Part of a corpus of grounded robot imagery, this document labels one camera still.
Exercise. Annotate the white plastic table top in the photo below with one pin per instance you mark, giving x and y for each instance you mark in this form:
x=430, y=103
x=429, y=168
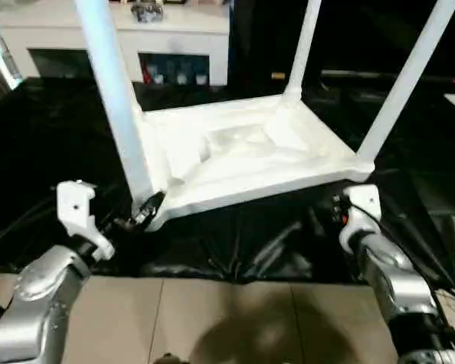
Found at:
x=235, y=152

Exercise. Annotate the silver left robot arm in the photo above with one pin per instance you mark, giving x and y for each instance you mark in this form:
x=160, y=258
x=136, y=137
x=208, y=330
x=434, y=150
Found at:
x=38, y=303

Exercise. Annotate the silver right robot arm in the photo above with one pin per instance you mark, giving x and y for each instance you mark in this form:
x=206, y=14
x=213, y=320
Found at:
x=394, y=280

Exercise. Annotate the black plastic mat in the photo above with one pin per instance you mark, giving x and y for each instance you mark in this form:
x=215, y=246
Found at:
x=61, y=152

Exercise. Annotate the red bottle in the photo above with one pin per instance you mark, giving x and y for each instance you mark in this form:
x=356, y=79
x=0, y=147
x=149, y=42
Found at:
x=147, y=74

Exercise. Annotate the small white jar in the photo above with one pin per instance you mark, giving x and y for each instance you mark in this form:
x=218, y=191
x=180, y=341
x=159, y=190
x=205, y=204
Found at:
x=202, y=80
x=182, y=77

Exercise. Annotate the black low shelf board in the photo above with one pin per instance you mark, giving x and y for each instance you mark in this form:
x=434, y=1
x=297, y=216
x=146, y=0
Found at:
x=349, y=76

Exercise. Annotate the grey and black robot foot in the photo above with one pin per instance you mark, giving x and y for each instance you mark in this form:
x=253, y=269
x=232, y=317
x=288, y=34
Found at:
x=167, y=359

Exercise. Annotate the small yellow label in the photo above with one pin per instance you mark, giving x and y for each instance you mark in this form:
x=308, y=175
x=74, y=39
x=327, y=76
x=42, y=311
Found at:
x=278, y=76

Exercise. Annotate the white sideboard cabinet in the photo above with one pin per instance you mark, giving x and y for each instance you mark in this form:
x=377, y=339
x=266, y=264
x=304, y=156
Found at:
x=182, y=30

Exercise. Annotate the grey crumpled object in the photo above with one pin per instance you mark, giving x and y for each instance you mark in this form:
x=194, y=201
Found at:
x=147, y=10

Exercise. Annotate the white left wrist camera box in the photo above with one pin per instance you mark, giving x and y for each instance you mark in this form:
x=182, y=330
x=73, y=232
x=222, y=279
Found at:
x=76, y=205

